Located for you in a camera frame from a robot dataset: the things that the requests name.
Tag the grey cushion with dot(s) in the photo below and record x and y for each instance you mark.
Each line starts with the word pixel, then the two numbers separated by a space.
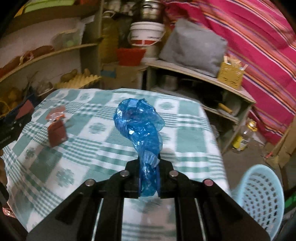
pixel 194 47

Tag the pink striped cloth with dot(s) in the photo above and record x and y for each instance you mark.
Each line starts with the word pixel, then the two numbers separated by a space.
pixel 259 36

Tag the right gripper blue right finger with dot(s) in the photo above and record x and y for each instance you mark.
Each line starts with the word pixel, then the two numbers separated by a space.
pixel 164 182

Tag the clear plastic wrapper orange strip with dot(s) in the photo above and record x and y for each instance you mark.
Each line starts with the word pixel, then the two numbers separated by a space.
pixel 56 113

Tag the light blue plastic basket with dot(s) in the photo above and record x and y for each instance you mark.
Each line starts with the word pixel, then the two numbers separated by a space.
pixel 260 194

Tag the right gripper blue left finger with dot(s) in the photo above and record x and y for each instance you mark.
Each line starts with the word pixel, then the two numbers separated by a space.
pixel 132 183

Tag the wooden side shelf unit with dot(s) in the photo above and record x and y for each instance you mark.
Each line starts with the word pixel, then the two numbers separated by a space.
pixel 226 107

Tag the white plastic bucket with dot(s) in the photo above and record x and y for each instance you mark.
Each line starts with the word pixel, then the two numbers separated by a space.
pixel 147 35

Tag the yellow toothpick box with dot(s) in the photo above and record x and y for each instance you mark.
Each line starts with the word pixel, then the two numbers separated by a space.
pixel 231 71

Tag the oil bottle yellow cap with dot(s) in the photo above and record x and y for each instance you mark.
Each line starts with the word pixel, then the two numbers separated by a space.
pixel 244 136

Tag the green checkered tablecloth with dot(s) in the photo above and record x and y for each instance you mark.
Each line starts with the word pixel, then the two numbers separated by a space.
pixel 41 177

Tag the potato on egg tray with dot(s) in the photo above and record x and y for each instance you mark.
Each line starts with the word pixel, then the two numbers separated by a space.
pixel 68 76

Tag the yellow egg tray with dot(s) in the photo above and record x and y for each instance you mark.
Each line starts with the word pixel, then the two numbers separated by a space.
pixel 78 82

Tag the cardboard box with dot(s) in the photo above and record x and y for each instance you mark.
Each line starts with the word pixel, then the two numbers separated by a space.
pixel 115 76

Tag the blue plastic bag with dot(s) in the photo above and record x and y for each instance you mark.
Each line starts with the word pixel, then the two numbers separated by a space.
pixel 139 121

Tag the clear plastic container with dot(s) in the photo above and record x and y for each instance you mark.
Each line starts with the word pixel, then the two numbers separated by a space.
pixel 67 39

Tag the red plastic bowl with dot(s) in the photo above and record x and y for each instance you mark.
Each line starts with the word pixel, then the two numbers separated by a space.
pixel 130 56

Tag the large maroon scouring pad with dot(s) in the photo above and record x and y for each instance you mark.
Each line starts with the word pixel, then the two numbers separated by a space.
pixel 26 108

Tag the small maroon scouring pad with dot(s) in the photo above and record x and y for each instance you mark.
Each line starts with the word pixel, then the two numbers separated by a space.
pixel 57 133

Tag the wooden wall shelf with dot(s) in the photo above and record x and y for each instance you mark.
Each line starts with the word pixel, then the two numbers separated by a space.
pixel 45 56

